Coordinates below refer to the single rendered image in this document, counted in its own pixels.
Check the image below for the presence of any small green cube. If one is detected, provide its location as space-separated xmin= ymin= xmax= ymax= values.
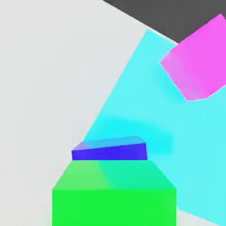
xmin=52 ymin=160 xmax=177 ymax=226

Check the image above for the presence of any small blue cube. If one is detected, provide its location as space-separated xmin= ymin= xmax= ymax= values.
xmin=71 ymin=136 xmax=148 ymax=161

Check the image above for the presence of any small magenta cube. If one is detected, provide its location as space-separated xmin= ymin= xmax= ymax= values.
xmin=159 ymin=13 xmax=226 ymax=102

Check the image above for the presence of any large cyan box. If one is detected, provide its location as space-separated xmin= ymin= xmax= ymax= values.
xmin=83 ymin=29 xmax=226 ymax=226

